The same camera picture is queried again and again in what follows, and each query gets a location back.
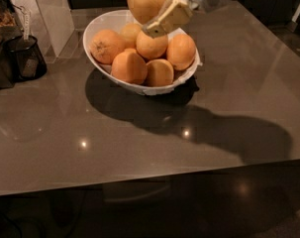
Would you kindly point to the clear acrylic stand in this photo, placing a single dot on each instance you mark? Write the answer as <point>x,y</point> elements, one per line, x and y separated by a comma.
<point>51,23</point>

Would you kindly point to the dark appliance at left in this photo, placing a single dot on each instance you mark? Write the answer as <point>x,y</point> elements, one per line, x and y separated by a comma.
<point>10,27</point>

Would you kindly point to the white ceramic bowl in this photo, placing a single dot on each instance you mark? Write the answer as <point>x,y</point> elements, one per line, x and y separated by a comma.
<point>115,21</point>

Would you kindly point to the white tag utensil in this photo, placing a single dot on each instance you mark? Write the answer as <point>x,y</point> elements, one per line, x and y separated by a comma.
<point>26,19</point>

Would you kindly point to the black mesh cup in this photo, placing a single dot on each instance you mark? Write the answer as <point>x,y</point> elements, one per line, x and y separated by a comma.
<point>27,60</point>

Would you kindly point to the small hidden orange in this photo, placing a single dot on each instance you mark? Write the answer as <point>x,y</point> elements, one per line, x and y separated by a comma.
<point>129,33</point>

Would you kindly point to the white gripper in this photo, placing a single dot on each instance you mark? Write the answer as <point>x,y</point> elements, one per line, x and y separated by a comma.
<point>177,12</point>

